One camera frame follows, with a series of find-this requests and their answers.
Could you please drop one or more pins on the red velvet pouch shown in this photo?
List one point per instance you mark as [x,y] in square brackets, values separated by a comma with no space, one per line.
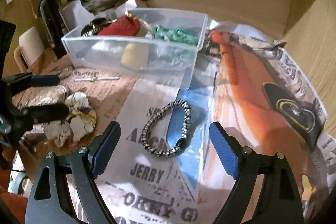
[123,26]

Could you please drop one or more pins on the green knit glove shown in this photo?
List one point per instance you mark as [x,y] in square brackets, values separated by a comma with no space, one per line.
[174,40]

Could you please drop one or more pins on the white paper sheet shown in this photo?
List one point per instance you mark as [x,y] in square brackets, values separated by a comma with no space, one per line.
[74,15]

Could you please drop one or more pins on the black cap with chains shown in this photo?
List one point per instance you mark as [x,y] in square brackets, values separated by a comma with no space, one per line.
[95,26]

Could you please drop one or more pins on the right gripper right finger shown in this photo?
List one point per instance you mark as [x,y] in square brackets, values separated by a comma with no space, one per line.
[228,149]

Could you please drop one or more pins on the clear plastic bin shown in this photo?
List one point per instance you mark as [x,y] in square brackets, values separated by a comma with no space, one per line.
[105,52]

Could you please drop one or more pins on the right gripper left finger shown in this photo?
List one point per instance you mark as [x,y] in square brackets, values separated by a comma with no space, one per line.
[102,148]

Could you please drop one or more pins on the cream mug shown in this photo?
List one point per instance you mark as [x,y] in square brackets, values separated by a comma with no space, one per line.
[29,49]

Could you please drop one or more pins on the dark wine bottle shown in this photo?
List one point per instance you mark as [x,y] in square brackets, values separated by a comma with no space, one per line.
[54,26]

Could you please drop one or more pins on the floral fabric scrunchie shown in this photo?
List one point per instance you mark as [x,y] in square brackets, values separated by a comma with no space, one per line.
[81,121]

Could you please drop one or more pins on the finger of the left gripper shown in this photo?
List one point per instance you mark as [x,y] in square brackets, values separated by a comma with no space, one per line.
[36,80]
[44,113]

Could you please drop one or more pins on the yellow sponge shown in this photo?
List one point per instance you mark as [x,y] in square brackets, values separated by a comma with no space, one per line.
[135,56]

